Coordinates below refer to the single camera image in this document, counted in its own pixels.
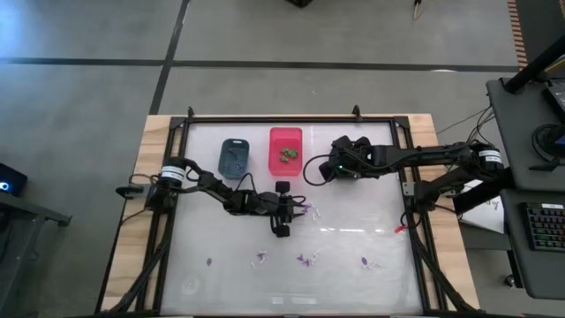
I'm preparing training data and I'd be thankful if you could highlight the black round monitor stand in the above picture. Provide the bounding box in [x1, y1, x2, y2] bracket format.
[529, 123, 565, 172]

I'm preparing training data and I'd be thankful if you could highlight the grey desk with pole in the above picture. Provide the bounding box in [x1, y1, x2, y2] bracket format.
[486, 77, 565, 192]

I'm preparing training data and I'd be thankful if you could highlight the grey metal side cart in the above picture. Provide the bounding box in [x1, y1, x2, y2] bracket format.
[0, 192, 73, 318]

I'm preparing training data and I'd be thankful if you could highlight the black computer keyboard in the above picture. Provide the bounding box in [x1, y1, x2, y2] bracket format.
[524, 201, 565, 254]

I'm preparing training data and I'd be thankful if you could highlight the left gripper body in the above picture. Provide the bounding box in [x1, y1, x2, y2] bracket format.
[253, 193, 283, 222]

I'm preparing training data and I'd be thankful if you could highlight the light wooden table board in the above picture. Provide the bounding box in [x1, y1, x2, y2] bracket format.
[100, 113, 481, 313]

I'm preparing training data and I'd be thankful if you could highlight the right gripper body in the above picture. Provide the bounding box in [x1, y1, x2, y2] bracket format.
[337, 148, 367, 178]

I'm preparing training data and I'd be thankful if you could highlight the computer monitor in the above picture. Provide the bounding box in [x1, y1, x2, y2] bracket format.
[542, 79, 565, 125]

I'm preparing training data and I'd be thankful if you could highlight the slanted black post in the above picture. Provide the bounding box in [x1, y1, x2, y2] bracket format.
[452, 166, 516, 216]

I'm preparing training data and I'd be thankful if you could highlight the dark teal plastic bin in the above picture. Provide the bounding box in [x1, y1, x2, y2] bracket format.
[218, 137, 252, 180]

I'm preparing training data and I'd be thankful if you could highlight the pink plastic bin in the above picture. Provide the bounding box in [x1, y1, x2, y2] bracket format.
[267, 126, 305, 178]

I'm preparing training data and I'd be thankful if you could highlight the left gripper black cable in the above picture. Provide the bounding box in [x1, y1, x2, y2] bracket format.
[236, 171, 308, 207]

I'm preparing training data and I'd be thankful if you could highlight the grey desk with keyboard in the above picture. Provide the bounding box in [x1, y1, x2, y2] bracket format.
[501, 188, 565, 301]

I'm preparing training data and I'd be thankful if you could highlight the desk cable bundle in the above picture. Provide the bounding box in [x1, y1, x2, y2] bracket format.
[435, 104, 498, 147]

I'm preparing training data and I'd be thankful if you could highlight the black orange-striped floor mat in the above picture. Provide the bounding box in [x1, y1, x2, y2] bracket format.
[506, 0, 565, 72]

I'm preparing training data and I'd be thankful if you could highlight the black box with blue light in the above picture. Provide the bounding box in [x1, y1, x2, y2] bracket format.
[0, 162, 28, 199]

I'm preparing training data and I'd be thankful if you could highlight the black pole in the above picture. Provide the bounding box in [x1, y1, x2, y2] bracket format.
[504, 34, 565, 95]

